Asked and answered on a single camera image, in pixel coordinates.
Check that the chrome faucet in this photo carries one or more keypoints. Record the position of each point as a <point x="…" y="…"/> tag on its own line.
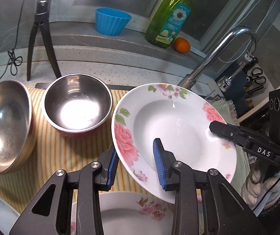
<point x="190" y="79"/>

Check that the pink floral white plate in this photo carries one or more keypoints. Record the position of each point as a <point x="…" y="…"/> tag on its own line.
<point x="180" y="119"/>

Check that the white plate at edge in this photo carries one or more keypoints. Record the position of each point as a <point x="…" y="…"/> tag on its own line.
<point x="8" y="217"/>

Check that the black scissors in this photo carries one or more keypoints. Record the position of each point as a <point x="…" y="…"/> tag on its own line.
<point x="256" y="76"/>

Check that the orange fruit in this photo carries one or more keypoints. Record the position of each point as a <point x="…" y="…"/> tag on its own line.
<point x="181" y="45"/>

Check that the large steel bowl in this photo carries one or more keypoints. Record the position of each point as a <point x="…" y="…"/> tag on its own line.
<point x="17" y="126"/>

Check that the red steel bowl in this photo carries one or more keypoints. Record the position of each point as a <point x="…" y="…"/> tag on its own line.
<point x="77" y="104"/>

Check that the striped yellow towel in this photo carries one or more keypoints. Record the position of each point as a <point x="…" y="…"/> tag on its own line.
<point x="53" y="152"/>

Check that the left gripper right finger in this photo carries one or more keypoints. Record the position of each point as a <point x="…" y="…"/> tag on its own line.
<point x="224" y="210"/>

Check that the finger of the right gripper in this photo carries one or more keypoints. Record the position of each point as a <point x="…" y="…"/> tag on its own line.
<point x="254" y="143"/>

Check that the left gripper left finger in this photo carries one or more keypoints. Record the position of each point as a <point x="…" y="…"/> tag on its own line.
<point x="49" y="212"/>

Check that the green dish soap bottle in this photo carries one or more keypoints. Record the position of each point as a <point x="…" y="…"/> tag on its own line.
<point x="168" y="22"/>

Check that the blue ribbed cup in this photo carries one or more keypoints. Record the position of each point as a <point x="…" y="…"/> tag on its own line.
<point x="111" y="22"/>

